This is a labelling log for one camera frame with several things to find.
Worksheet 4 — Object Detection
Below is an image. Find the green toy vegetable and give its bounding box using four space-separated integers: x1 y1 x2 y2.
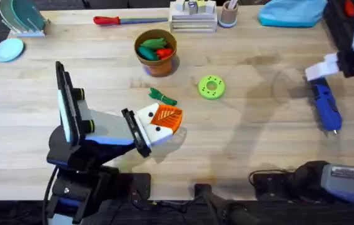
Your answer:
148 87 178 106

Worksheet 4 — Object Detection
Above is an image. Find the blue electric screwdriver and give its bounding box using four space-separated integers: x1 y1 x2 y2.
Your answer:
310 77 343 135

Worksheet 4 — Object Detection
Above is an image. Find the black upright left wrist plate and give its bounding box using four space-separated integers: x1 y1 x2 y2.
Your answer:
54 61 83 148

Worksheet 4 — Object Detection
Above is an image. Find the brown tub with toys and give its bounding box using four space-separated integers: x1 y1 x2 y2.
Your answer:
134 29 178 78

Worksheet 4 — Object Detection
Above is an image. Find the green disc with holes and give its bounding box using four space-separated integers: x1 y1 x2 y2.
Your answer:
198 74 226 100

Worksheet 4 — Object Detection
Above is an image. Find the light blue soft bag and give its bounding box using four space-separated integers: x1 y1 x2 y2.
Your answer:
257 0 328 28

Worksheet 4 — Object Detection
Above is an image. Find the white box with blocks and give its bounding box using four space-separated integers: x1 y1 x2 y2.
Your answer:
168 0 219 33

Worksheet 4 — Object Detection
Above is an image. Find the brown cup with tools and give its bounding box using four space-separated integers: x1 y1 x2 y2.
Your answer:
218 0 240 29

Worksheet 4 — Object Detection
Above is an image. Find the light blue plate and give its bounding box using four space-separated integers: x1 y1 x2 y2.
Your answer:
0 37 25 63

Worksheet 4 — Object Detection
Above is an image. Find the peg rack with green plates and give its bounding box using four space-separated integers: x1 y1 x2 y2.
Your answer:
0 0 50 38

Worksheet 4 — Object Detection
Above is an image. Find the black rail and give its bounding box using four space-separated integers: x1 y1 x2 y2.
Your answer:
0 199 354 225

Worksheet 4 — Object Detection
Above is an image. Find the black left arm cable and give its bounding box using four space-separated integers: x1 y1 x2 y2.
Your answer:
41 165 59 225

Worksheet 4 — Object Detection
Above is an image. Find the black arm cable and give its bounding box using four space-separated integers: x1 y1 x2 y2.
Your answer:
248 168 292 186
41 165 59 225

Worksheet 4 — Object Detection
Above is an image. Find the red-handled tool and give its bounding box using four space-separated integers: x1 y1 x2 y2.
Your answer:
93 15 169 27

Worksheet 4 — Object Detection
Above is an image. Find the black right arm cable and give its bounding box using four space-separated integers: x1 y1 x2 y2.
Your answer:
248 168 292 186

